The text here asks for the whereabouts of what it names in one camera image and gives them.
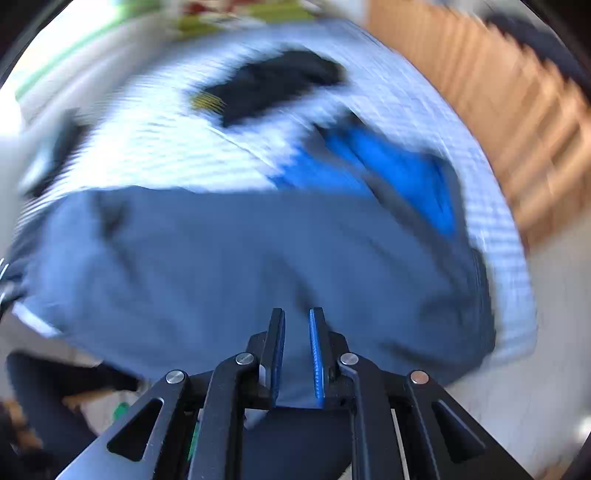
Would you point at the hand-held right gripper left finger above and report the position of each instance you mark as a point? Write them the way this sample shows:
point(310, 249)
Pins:
point(277, 355)

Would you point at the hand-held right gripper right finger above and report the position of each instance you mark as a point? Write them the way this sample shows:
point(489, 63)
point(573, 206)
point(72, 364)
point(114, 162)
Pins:
point(316, 360)

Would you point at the dark blue-grey pants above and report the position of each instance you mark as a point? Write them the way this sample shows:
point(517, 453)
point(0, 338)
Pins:
point(231, 258)

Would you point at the person's leg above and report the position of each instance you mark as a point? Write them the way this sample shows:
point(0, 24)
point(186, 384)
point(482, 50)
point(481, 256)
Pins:
point(51, 406)
point(295, 443)

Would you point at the small green thing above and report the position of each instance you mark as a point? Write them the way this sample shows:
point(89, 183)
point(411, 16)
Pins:
point(121, 410)

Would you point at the bright blue garment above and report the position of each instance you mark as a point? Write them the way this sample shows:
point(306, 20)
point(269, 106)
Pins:
point(392, 166)

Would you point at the striped bed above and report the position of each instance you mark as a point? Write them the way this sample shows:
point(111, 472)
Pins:
point(184, 147)

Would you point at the black garment with yellow label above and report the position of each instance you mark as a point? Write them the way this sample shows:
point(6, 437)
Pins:
point(277, 78)

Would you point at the green floral folded blanket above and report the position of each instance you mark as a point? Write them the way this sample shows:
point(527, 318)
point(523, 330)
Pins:
point(207, 23)

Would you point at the dark draped cloth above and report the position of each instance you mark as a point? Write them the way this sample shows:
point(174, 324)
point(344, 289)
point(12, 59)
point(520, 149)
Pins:
point(540, 41)

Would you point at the wooden slatted frame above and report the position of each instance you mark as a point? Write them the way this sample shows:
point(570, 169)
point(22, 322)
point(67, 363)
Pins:
point(485, 92)

